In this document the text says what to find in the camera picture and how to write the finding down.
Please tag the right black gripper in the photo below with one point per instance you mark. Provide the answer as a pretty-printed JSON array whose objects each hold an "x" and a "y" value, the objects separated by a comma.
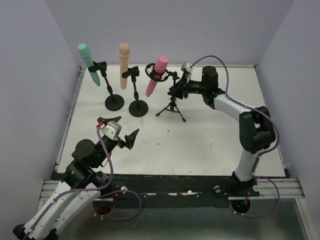
[{"x": 180, "y": 87}]

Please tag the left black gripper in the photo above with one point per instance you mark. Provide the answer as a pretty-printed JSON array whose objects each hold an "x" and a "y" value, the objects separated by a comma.
[{"x": 120, "y": 141}]

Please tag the black round-base clip stand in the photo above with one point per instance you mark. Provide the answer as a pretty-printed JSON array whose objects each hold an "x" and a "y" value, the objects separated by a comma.
[{"x": 113, "y": 102}]

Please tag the pink toy microphone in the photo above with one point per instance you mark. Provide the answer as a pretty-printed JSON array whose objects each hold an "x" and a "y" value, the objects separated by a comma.
[{"x": 155, "y": 72}]

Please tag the black tripod ring stand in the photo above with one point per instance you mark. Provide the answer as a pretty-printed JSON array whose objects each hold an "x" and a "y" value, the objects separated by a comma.
[{"x": 172, "y": 106}]

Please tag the peach toy microphone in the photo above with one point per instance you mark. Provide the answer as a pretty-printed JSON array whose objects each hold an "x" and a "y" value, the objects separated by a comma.
[{"x": 124, "y": 53}]

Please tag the green toy microphone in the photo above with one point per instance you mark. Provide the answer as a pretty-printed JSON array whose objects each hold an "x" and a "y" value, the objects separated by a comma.
[{"x": 86, "y": 56}]

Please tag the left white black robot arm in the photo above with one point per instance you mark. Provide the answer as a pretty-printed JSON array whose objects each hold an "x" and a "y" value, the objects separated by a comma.
[{"x": 80, "y": 184}]

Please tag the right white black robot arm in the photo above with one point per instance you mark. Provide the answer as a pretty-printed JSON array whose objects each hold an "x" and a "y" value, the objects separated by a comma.
[{"x": 256, "y": 131}]

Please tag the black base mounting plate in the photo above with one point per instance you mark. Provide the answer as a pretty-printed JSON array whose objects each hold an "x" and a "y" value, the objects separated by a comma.
[{"x": 175, "y": 191}]

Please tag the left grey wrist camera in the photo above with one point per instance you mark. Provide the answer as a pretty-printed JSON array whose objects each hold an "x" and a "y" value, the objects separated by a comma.
[{"x": 111, "y": 130}]

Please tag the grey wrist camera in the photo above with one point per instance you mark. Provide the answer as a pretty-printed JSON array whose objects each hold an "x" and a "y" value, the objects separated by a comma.
[
  {"x": 187, "y": 69},
  {"x": 111, "y": 130}
]

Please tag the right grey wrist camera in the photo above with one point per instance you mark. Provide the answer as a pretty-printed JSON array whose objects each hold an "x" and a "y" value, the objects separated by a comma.
[{"x": 187, "y": 69}]

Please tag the left aluminium rail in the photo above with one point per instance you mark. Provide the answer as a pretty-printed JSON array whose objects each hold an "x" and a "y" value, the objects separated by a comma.
[{"x": 48, "y": 189}]

